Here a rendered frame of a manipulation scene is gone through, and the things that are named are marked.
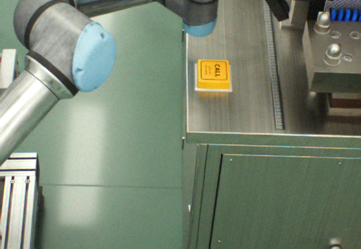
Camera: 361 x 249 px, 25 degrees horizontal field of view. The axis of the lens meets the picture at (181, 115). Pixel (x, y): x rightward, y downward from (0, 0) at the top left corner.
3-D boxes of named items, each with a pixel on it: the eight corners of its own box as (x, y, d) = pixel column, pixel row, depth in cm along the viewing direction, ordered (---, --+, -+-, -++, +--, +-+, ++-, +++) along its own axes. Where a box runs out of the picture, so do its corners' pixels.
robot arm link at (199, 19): (186, 5, 190) (189, -33, 181) (223, 28, 185) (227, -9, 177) (163, 21, 185) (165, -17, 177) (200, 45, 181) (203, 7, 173)
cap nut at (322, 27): (312, 23, 176) (315, 7, 173) (329, 23, 176) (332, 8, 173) (313, 34, 174) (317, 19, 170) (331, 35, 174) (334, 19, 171)
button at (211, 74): (197, 66, 184) (197, 58, 182) (228, 67, 184) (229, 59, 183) (197, 89, 180) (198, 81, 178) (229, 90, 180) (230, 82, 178)
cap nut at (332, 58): (322, 54, 170) (325, 38, 167) (339, 54, 170) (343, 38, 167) (323, 66, 168) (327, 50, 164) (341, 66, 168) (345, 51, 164)
